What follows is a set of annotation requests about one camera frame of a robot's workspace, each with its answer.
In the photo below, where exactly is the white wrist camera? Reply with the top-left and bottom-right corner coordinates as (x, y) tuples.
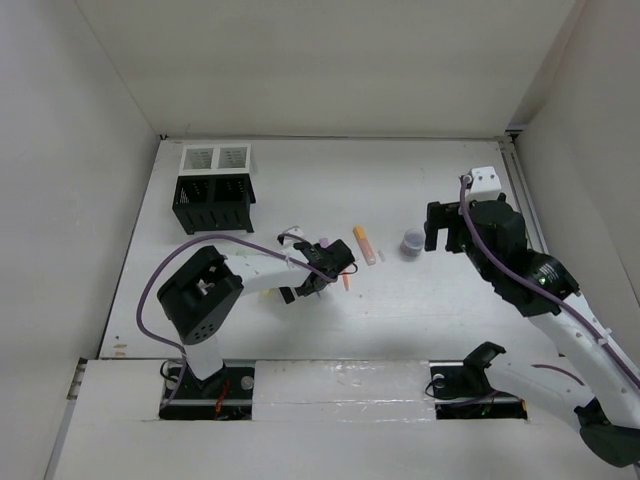
(276, 225), (306, 246)
(466, 166), (502, 202)

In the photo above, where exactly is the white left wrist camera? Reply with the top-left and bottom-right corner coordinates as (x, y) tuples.
(276, 225), (306, 246)

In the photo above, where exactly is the orange highlighter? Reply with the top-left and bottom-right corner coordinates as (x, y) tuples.
(353, 226), (376, 266)

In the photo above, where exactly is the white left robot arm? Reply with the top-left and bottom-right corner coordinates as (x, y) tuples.
(157, 239), (355, 398)

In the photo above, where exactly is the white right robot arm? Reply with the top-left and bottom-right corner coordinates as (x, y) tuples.
(424, 194), (639, 468)

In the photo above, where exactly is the black mesh organizer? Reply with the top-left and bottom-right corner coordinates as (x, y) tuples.
(172, 174), (256, 235)

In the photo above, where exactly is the white mesh organizer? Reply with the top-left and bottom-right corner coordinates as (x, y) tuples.
(179, 143), (252, 176)

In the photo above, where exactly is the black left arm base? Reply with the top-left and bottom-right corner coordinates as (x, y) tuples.
(158, 360), (255, 421)

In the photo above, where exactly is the orange double-tip pen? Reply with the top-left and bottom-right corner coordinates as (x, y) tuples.
(341, 270), (350, 291)

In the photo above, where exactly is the yellow highlighter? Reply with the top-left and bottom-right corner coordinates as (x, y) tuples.
(259, 288), (279, 301)

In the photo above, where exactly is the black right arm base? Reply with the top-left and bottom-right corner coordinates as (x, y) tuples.
(424, 342), (528, 420)

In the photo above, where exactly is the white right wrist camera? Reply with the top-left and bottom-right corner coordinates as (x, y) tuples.
(466, 166), (502, 202)

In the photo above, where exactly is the small round dark container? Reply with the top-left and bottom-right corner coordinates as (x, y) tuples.
(399, 228), (426, 258)

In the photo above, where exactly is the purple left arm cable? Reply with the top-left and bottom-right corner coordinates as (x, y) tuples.
(137, 230), (326, 406)

